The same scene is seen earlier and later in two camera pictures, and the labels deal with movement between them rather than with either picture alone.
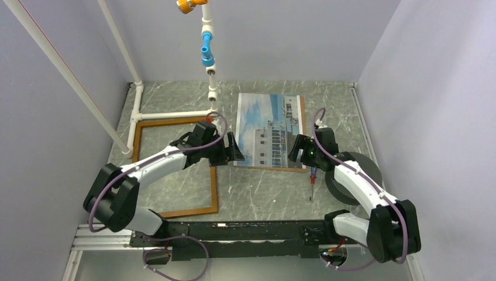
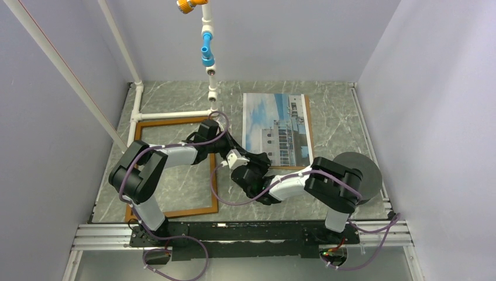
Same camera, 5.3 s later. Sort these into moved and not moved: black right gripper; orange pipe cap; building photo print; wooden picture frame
Moved: black right gripper
Not moved: orange pipe cap; building photo print; wooden picture frame
